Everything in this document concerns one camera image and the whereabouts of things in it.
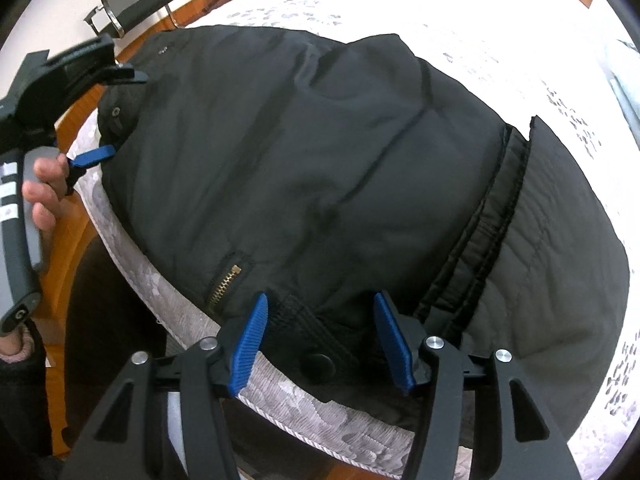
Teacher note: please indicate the person's left hand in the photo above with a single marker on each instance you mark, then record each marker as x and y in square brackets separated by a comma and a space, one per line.
[45, 190]

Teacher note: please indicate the person's left forearm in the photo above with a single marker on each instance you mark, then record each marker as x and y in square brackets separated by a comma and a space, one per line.
[20, 390]

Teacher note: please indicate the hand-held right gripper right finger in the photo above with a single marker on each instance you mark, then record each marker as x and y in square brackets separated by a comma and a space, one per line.
[395, 345]

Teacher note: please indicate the person's dark trouser leg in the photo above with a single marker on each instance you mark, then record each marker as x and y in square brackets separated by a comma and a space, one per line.
[110, 335]

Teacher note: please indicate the folded grey duvet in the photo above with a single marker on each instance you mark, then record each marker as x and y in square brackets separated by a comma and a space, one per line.
[627, 90]

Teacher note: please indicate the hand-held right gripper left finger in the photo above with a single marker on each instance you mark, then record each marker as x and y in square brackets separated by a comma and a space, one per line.
[247, 345]

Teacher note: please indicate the black padded jacket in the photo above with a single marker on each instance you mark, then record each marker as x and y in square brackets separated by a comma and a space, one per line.
[300, 160]

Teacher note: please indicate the white floral quilted bedspread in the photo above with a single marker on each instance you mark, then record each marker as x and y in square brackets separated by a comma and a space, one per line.
[500, 60]

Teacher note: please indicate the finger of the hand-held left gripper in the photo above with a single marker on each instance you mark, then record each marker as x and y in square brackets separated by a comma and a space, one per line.
[95, 156]
[95, 67]

